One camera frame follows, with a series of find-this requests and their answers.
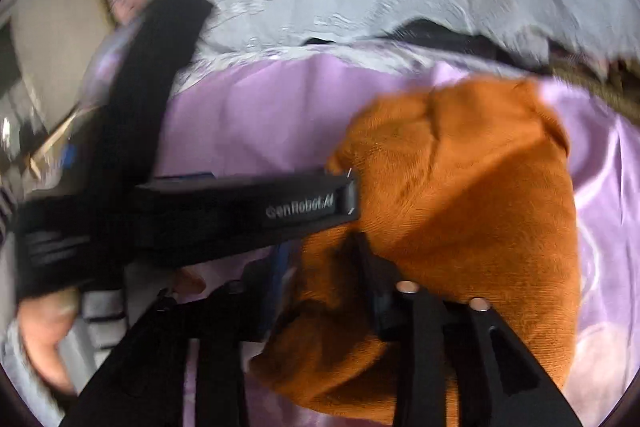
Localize purple bed sheet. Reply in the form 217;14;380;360
150;57;640;427

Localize person's left hand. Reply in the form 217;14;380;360
18;294;84;397

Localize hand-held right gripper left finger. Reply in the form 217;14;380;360
62;247;293;427

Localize floral white bed sheet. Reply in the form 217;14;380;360
172;39;501;80

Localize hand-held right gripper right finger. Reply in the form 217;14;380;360
349;231;583;427

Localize brown woven mat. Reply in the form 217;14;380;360
547;57;640;130

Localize orange knitted cat cardigan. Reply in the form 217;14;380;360
249;76;582;427

